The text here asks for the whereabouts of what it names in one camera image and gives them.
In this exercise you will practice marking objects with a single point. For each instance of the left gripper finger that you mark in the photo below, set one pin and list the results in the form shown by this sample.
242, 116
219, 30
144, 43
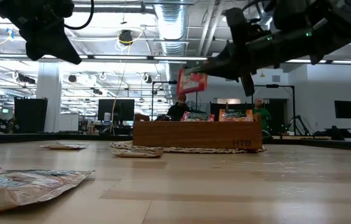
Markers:
54, 46

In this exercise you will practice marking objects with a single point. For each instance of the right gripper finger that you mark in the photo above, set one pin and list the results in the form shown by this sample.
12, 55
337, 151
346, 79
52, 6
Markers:
248, 84
236, 28

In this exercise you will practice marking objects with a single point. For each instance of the orange peach tea packet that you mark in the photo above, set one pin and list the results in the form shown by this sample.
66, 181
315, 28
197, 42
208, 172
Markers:
236, 115

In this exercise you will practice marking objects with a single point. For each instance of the red strawberry tea packet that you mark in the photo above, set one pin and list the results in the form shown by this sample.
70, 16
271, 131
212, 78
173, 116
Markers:
197, 117
191, 83

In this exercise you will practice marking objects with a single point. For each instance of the beige vanilla tea packet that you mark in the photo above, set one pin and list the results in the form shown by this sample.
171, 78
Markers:
23, 186
63, 145
136, 152

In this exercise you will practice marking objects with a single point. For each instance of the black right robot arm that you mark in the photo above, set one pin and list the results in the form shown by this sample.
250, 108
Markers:
343, 18

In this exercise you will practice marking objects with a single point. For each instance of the wooden three-compartment tea box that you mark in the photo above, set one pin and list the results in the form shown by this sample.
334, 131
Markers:
194, 135

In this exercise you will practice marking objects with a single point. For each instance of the person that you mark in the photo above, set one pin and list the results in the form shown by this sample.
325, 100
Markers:
262, 115
178, 110

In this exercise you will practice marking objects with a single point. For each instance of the long LED light bar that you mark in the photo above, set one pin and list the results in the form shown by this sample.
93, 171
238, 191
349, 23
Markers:
116, 57

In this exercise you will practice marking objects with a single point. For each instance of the black round ceiling lamp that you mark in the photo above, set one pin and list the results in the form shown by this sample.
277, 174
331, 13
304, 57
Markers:
125, 36

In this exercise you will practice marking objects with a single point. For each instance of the black tall cabinet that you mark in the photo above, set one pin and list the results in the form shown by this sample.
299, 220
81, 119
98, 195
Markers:
30, 115

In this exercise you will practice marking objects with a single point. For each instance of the round woven straw placemat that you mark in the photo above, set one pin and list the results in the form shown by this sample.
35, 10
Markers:
122, 145

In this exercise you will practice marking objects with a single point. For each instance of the black gantry frame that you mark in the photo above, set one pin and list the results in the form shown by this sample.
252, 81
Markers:
272, 86
172, 82

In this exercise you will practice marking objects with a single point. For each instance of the silver ventilation duct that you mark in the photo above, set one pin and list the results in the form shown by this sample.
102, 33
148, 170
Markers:
170, 28

